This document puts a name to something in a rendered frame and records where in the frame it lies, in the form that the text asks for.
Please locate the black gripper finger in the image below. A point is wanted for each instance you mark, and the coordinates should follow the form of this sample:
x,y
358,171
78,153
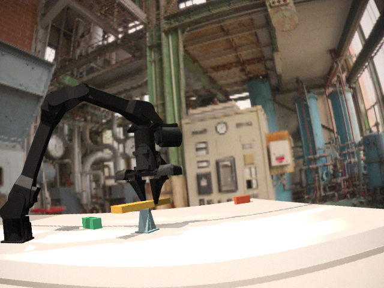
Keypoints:
x,y
139,187
156,185

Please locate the small green block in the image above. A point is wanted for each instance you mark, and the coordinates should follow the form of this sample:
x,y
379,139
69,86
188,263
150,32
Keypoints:
x,y
92,223

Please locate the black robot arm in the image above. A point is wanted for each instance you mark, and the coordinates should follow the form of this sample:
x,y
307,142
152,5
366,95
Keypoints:
x,y
148,129

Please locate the reddish-brown rectangular block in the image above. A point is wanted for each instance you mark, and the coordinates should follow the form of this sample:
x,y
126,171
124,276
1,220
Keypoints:
x,y
242,199

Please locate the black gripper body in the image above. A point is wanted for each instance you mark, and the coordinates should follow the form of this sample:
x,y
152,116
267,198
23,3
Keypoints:
x,y
146,160

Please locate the orange bar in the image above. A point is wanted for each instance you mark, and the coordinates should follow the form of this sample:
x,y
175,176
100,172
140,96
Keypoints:
x,y
129,207

